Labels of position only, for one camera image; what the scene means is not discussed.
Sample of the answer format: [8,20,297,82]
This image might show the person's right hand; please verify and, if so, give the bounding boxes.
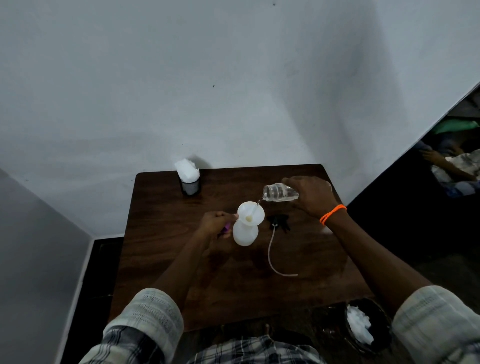
[281,175,343,220]

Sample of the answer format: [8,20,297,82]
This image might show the clear plastic bottle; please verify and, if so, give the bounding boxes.
[262,181,334,203]

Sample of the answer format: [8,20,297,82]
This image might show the crumpled white tissues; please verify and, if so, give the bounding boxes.
[346,305,375,346]

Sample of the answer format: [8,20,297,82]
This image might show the white tissue stack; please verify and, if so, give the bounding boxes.
[174,158,200,183]

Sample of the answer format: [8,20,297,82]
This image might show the green cloth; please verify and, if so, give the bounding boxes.
[431,118,480,136]

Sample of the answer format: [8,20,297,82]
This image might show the white plastic bottle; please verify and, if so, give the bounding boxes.
[232,220,259,247]

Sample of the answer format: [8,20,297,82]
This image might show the orange wristband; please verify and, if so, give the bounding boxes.
[319,204,347,226]

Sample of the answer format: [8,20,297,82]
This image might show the white plastic funnel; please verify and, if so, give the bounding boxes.
[238,201,265,228]

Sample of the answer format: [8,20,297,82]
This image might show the person's right forearm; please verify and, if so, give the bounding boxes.
[325,210,434,320]

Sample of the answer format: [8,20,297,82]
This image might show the black spray nozzle with tube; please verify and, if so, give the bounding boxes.
[266,214,299,278]

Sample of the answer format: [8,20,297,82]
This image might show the person's left forearm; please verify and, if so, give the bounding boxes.
[150,229,216,313]

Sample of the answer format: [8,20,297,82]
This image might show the person's left hand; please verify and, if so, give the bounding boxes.
[198,211,239,243]

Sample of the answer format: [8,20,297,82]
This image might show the plaid shirt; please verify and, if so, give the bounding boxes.
[79,285,480,364]

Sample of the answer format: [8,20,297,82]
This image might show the black tissue holder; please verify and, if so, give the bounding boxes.
[180,176,202,197]

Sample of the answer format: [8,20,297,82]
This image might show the black waste bin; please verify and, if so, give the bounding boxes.
[343,298,393,355]

